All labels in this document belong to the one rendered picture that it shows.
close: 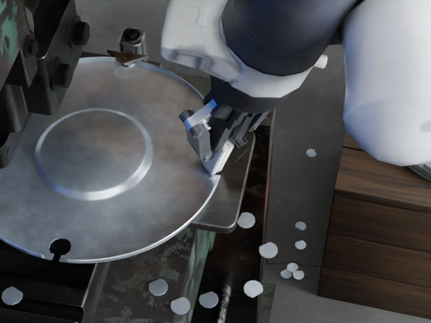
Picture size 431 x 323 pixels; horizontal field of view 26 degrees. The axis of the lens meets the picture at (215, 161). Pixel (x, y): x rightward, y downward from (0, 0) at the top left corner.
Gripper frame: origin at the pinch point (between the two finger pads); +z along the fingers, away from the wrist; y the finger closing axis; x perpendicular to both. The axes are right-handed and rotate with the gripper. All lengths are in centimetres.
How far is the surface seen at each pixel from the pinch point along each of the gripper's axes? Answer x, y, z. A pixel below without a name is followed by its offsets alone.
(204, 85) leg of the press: 14.9, 14.1, 23.9
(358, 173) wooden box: -3, 39, 48
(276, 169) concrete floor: 13, 47, 91
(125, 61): 17.4, 1.0, 9.4
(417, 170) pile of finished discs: -9, 47, 45
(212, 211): -5.1, -3.2, 2.5
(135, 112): 10.5, -2.3, 7.6
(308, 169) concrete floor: 9, 52, 90
